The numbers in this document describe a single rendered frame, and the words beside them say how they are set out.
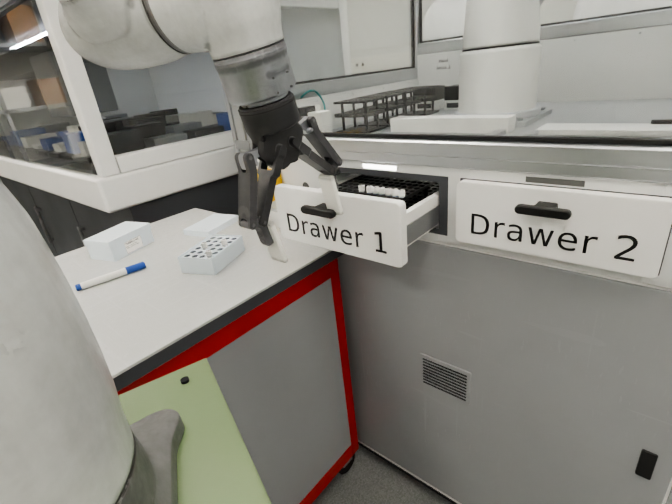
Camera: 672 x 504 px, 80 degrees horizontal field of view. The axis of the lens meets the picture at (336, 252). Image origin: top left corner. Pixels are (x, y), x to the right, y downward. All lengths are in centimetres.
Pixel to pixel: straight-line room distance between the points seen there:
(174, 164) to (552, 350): 118
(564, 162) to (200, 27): 51
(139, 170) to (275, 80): 92
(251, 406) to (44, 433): 69
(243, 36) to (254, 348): 55
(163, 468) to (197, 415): 7
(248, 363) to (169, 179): 78
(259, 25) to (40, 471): 43
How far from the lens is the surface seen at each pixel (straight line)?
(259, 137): 54
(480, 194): 71
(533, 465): 102
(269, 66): 51
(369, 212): 65
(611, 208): 66
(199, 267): 88
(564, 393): 86
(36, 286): 22
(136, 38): 58
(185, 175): 145
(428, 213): 73
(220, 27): 50
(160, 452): 34
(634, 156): 66
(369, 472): 139
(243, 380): 84
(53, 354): 22
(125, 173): 137
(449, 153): 73
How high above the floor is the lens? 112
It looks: 25 degrees down
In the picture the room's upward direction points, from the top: 6 degrees counter-clockwise
